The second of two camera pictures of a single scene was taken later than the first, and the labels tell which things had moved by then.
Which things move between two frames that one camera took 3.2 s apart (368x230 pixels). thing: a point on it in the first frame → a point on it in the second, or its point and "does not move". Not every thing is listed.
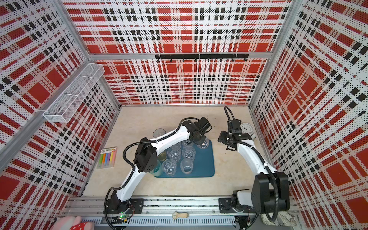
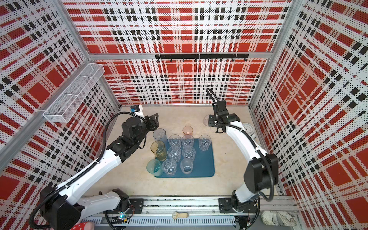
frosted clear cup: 186,165 does not move
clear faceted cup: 174,153 does not move
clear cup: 188,152 does not move
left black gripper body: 199,139 → 143,129
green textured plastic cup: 156,172 does not move
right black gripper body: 224,138 → 212,120
